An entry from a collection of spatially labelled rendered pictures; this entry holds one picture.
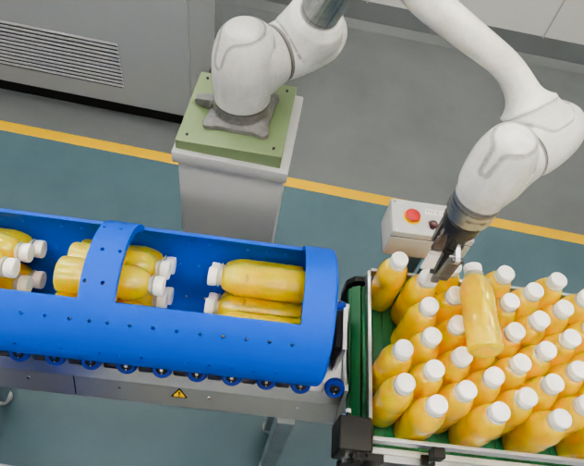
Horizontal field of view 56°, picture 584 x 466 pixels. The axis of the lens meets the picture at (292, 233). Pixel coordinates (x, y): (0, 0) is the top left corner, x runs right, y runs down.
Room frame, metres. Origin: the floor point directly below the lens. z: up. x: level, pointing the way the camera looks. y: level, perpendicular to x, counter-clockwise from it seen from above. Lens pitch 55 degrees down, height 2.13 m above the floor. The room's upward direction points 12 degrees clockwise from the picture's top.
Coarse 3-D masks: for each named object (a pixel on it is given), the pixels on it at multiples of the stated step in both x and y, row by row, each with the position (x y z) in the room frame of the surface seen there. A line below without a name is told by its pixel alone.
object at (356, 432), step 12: (336, 420) 0.38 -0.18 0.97; (348, 420) 0.37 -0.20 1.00; (360, 420) 0.38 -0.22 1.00; (336, 432) 0.35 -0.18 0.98; (348, 432) 0.35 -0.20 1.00; (360, 432) 0.35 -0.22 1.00; (336, 444) 0.33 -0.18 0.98; (348, 444) 0.32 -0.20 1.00; (360, 444) 0.33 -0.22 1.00; (336, 456) 0.31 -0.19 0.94; (348, 456) 0.31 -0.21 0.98; (360, 456) 0.31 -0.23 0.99
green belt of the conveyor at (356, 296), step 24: (360, 288) 0.75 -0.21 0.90; (360, 312) 0.68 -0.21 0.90; (384, 312) 0.69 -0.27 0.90; (360, 336) 0.61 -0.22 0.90; (384, 336) 0.63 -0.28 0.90; (360, 360) 0.55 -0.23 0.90; (360, 384) 0.49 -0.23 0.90; (360, 408) 0.44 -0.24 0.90; (384, 432) 0.40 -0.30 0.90; (480, 456) 0.39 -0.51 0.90
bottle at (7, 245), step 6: (0, 234) 0.54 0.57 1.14; (6, 234) 0.55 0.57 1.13; (0, 240) 0.53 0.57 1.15; (6, 240) 0.53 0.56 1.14; (12, 240) 0.54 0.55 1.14; (0, 246) 0.51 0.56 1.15; (6, 246) 0.52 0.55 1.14; (12, 246) 0.52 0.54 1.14; (18, 246) 0.53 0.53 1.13; (6, 252) 0.51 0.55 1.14; (12, 252) 0.51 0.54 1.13
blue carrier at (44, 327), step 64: (192, 256) 0.64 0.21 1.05; (256, 256) 0.66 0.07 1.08; (320, 256) 0.60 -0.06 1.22; (0, 320) 0.36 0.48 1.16; (64, 320) 0.38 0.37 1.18; (128, 320) 0.40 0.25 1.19; (192, 320) 0.42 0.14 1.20; (256, 320) 0.45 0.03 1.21; (320, 320) 0.47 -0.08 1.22; (320, 384) 0.40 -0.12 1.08
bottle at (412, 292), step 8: (408, 280) 0.70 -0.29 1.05; (416, 280) 0.69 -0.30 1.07; (408, 288) 0.68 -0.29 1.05; (416, 288) 0.67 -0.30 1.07; (424, 288) 0.68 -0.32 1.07; (432, 288) 0.68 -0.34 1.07; (400, 296) 0.69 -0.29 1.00; (408, 296) 0.67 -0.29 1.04; (416, 296) 0.66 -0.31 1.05; (424, 296) 0.66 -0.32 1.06; (432, 296) 0.68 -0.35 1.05; (400, 304) 0.67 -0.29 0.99; (408, 304) 0.66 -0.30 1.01; (392, 312) 0.68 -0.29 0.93; (400, 312) 0.67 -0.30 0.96; (392, 320) 0.67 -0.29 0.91
